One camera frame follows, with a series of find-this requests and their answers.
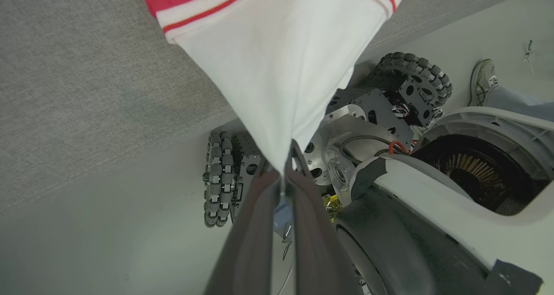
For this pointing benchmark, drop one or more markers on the small blue grey module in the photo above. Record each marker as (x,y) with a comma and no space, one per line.
(282,219)

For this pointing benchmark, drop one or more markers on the black mecanum wheel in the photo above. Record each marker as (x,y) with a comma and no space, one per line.
(426,72)
(218,178)

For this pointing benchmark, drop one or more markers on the white sneaker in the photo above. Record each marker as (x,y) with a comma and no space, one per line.
(480,80)

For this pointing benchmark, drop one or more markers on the black silver robot base chassis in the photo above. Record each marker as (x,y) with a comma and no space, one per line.
(376,113)

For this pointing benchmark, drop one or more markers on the grey trouser leg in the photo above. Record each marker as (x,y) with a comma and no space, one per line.
(515,102)

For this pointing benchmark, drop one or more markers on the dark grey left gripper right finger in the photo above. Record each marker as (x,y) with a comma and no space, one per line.
(316,251)

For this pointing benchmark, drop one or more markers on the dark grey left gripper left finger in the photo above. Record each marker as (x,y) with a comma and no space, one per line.
(251,243)

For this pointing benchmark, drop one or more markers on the white black robot waist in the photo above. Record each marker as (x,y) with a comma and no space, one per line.
(433,208)

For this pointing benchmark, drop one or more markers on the red basketball jersey white trim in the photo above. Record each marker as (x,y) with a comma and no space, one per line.
(277,69)

